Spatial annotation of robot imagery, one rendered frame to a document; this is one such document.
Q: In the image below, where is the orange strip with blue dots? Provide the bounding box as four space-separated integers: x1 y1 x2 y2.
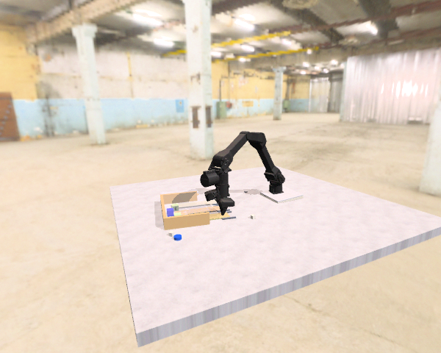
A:
208 206 220 213

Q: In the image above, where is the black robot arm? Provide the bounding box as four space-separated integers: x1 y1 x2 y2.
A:
200 131 285 202

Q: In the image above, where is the orange strip with green lines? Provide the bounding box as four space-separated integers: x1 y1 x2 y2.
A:
209 213 230 221

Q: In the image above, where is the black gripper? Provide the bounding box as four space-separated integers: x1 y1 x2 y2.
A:
215 183 234 215

